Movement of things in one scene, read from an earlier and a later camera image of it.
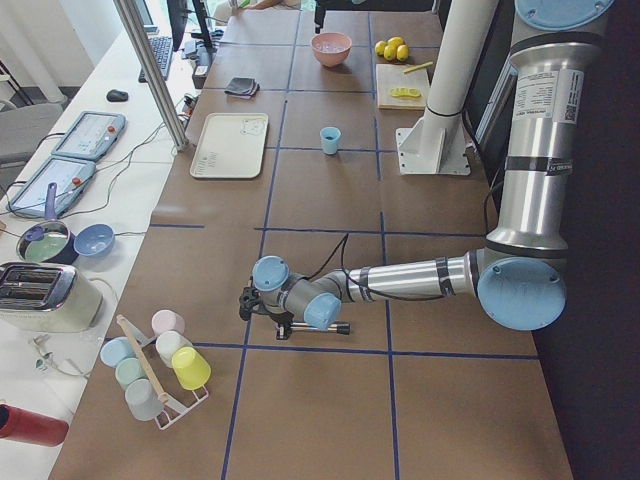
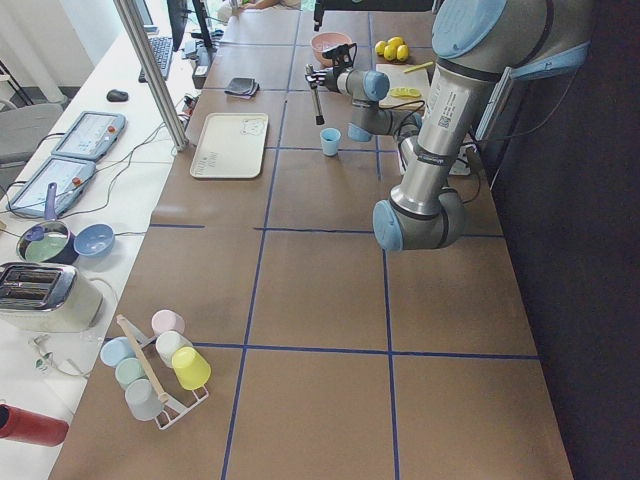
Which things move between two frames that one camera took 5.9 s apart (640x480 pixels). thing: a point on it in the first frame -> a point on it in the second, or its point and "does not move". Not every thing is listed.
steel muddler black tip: x=342 y=328 -> x=319 y=117
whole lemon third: x=402 y=52 does not move
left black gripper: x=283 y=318 -> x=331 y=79
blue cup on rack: x=115 y=349 does not move
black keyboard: x=162 y=49 does not move
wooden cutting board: x=402 y=86 does not move
